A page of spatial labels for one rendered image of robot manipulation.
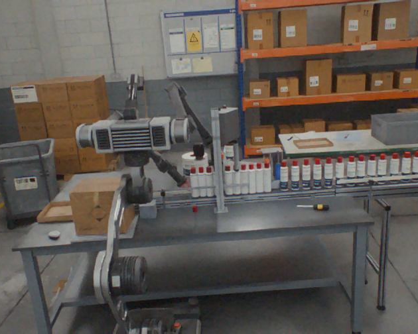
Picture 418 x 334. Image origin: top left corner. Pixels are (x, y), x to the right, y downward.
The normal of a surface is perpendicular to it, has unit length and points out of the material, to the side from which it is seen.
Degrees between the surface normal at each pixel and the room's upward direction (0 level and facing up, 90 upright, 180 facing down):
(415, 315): 0
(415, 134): 90
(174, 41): 90
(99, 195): 90
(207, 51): 90
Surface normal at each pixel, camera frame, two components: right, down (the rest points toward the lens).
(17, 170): 0.29, 0.34
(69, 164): 0.05, 0.31
